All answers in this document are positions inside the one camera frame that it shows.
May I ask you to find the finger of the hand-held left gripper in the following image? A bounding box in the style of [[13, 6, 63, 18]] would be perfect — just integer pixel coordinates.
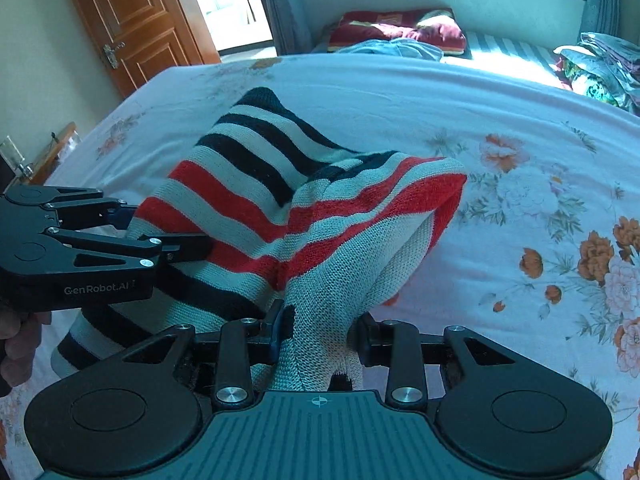
[[45, 226, 217, 269], [42, 187, 137, 232]]

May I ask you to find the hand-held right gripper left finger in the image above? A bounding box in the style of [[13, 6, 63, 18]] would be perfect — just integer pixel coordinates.
[[121, 299, 287, 409]]

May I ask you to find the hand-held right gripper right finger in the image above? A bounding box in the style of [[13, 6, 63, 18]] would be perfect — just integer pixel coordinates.
[[354, 314, 517, 407]]

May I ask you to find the striped knit sweater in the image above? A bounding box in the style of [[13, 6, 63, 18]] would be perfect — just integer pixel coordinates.
[[50, 87, 468, 392]]

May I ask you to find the person's left hand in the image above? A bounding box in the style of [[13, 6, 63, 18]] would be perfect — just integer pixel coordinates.
[[0, 308, 54, 397]]

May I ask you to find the wooden nightstand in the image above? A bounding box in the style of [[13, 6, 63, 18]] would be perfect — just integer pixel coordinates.
[[0, 122, 79, 197]]

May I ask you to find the wooden door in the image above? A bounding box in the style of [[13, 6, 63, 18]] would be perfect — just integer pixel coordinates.
[[60, 0, 222, 99]]

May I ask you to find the blue curtain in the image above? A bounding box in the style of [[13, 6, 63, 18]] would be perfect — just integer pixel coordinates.
[[249, 0, 317, 56], [579, 0, 637, 47]]

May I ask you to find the floral bed sheet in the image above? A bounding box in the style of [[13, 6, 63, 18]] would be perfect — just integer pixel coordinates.
[[0, 54, 640, 480]]

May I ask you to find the light blue cloth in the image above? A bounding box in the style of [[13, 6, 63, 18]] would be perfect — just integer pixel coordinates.
[[334, 38, 444, 64]]

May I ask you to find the maroon cushion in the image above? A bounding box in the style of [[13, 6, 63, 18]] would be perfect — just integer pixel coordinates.
[[327, 8, 469, 57]]

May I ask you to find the striped mattress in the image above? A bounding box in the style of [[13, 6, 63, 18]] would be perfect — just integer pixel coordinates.
[[440, 30, 572, 92]]

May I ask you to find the shiny folded floral quilt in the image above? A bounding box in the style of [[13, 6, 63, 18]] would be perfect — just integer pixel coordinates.
[[552, 32, 640, 117]]

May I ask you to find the metal door handle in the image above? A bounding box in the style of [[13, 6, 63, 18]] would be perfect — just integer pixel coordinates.
[[102, 42, 127, 69]]

